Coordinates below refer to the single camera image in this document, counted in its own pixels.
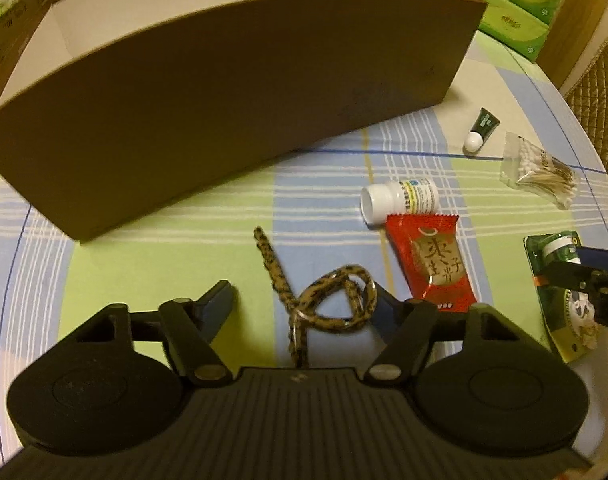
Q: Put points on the brown quilted cushion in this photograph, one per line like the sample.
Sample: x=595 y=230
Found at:
x=601 y=100

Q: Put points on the red snack packet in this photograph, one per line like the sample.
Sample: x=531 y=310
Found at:
x=433 y=265

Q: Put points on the brown cardboard box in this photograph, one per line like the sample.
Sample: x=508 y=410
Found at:
x=209 y=110

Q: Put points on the green lip gel tube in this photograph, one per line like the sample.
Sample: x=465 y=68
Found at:
x=486 y=122

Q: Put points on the white pill bottle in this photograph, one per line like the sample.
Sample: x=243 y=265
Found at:
x=414 y=197

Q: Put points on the desktop with checked cloth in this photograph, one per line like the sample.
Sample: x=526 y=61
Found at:
x=334 y=170

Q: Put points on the plain printed cardboard box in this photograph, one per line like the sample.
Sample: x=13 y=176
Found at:
x=14 y=25

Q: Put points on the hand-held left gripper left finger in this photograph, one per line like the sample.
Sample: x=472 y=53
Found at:
x=217 y=310

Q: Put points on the stack of green tissue packs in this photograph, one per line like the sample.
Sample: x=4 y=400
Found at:
x=513 y=10

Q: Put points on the green blister card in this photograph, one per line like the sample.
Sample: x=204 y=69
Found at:
x=558 y=312

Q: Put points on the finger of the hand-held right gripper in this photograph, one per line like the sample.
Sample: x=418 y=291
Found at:
x=576 y=277
x=601 y=256

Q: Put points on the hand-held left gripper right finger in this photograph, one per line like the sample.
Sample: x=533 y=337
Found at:
x=386 y=312

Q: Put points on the clear bag of cotton swabs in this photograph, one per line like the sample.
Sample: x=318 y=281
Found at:
x=538 y=175

